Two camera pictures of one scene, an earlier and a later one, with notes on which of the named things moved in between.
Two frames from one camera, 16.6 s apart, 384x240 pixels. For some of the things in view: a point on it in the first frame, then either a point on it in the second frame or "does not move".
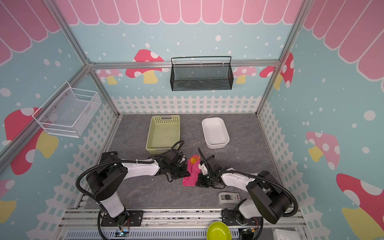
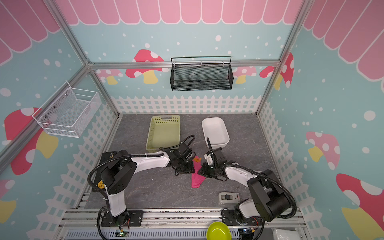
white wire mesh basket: [69, 112] does not move
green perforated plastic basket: [163, 134] does not move
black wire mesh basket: [193, 77] does not move
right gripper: [204, 178] → [208, 170]
